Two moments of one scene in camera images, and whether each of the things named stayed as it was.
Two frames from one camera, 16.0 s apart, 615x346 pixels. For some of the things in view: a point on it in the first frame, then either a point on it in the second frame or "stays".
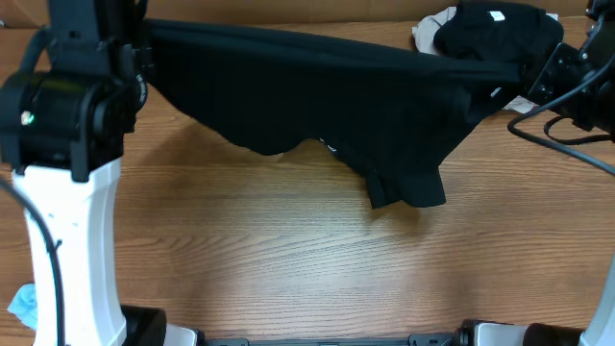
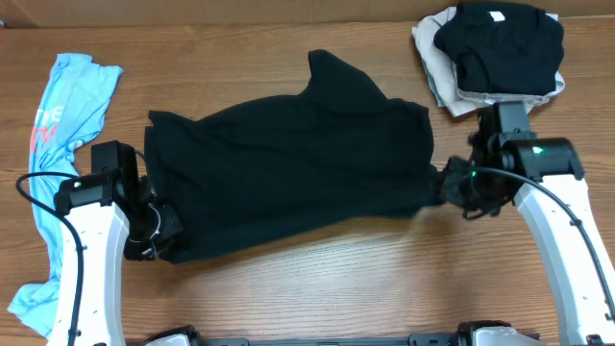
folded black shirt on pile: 500,31 stays
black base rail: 416,339 stays
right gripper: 543,86 → 455,169
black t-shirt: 397,115 → 334,150
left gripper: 141,53 → 174,223
